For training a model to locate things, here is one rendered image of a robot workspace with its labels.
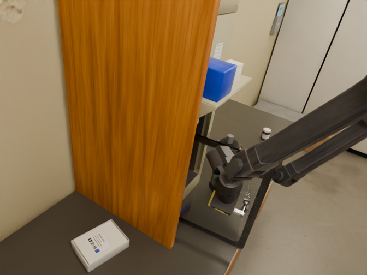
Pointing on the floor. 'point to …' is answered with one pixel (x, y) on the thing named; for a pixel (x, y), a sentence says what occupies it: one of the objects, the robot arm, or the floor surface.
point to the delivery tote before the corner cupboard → (278, 110)
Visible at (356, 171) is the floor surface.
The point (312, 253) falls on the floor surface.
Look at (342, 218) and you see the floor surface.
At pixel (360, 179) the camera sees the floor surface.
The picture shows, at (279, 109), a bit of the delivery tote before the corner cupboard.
